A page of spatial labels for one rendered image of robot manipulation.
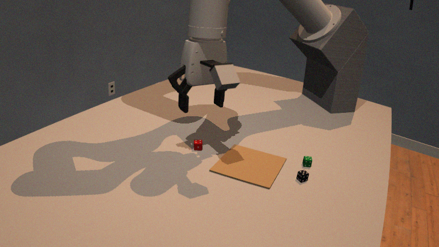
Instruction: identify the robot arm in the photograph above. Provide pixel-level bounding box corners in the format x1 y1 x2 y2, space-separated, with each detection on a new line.
188 0 341 90

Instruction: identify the black die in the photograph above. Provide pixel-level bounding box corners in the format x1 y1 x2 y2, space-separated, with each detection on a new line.
296 170 309 182

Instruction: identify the red die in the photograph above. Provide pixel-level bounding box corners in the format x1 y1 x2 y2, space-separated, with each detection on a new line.
194 140 203 150

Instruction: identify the green die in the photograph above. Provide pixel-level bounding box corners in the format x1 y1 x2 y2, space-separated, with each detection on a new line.
303 156 312 167

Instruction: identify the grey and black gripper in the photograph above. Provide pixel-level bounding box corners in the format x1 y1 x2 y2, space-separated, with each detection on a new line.
168 37 227 113

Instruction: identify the tan flat mat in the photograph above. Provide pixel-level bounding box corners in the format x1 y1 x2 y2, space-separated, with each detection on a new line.
209 144 287 189

